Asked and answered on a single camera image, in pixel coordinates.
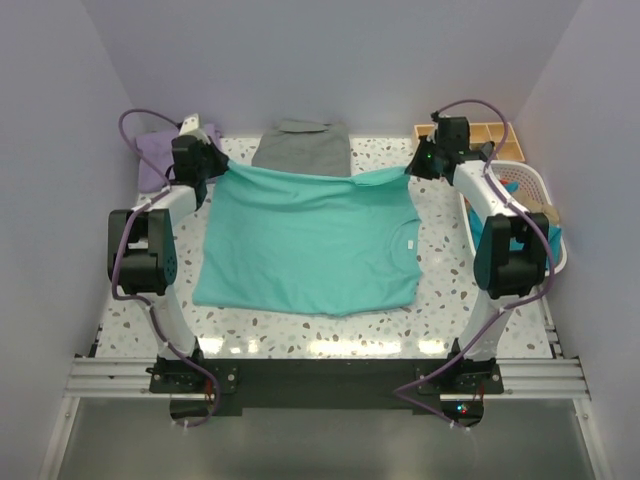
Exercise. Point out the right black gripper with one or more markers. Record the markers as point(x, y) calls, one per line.
point(416, 168)

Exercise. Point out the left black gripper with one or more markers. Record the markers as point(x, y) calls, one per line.
point(221, 160)

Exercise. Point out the teal t shirt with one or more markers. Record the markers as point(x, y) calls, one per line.
point(309, 244)

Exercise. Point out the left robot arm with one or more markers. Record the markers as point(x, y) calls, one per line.
point(143, 262)

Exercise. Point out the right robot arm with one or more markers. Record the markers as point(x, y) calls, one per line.
point(513, 256)

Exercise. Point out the folded purple shirt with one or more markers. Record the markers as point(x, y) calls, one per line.
point(156, 161)

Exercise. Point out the grey cloth in box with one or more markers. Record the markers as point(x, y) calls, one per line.
point(485, 151)

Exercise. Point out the blue t shirt in basket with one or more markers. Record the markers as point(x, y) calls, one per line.
point(475, 226)

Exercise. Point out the white laundry basket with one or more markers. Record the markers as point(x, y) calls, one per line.
point(517, 177)

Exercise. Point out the folded grey shirt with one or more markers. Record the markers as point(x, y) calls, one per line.
point(304, 147)

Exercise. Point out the beige garment in basket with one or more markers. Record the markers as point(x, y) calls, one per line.
point(535, 206)

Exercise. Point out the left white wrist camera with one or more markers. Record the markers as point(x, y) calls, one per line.
point(191, 126)

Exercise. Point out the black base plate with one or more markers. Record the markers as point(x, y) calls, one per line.
point(227, 387)

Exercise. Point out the aluminium frame rail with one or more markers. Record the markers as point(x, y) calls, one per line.
point(111, 426)

